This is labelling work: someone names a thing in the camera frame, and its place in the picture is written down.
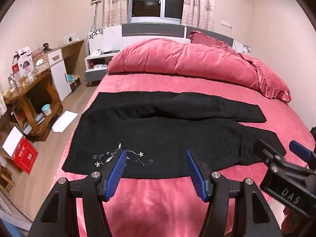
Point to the small wooden stool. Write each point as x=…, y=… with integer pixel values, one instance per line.
x=6, y=180

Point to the patterned curtain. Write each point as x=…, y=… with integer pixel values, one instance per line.
x=116, y=2
x=200, y=5

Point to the teal round tin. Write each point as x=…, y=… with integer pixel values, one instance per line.
x=46, y=109

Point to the white wall socket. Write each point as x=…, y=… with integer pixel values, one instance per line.
x=227, y=24

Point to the white grey nightstand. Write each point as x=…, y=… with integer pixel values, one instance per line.
x=96, y=75

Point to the red cardboard box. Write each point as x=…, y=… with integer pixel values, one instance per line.
x=24, y=155

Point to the white desk outlet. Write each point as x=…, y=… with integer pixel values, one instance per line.
x=70, y=37

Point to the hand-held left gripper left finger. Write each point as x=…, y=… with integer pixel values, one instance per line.
x=116, y=175

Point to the black pants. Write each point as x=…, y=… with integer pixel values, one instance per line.
x=160, y=133

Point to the low wooden table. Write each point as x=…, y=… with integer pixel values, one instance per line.
x=49, y=86

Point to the pink bed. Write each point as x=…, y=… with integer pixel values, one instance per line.
x=153, y=202

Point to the printed cardboard box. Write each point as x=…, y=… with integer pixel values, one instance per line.
x=23, y=64

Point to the white paper sheet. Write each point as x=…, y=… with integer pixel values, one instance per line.
x=64, y=121

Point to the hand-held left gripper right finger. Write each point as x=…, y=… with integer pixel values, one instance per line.
x=197, y=175

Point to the pink duvet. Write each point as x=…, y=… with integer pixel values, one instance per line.
x=172, y=59

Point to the wooden cabinet with white door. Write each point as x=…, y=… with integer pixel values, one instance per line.
x=59, y=79

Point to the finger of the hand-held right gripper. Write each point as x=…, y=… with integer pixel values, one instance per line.
x=301, y=151
x=267, y=151

